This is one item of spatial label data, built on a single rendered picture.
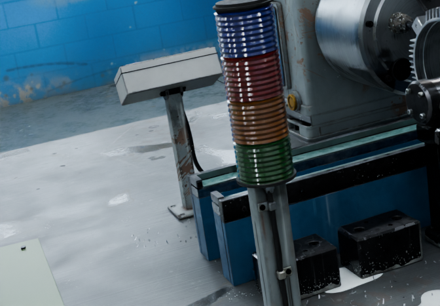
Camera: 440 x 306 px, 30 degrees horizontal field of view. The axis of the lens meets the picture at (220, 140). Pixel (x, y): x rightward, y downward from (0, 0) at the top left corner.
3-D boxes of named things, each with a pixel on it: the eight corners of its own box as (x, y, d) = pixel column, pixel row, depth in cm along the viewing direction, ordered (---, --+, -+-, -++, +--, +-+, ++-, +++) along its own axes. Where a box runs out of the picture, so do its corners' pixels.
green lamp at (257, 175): (279, 163, 90) (274, 124, 89) (304, 177, 85) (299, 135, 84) (230, 177, 89) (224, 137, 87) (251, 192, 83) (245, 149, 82)
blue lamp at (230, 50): (264, 42, 87) (258, 0, 85) (289, 49, 81) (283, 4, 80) (211, 54, 85) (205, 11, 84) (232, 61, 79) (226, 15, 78)
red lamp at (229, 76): (269, 84, 88) (264, 42, 87) (294, 93, 82) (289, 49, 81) (217, 96, 86) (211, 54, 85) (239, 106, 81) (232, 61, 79)
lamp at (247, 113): (274, 124, 89) (269, 84, 88) (299, 135, 84) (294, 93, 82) (224, 137, 87) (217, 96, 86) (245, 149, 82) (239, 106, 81)
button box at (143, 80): (213, 85, 146) (205, 57, 146) (224, 73, 139) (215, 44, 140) (120, 106, 140) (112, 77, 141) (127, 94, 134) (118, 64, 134)
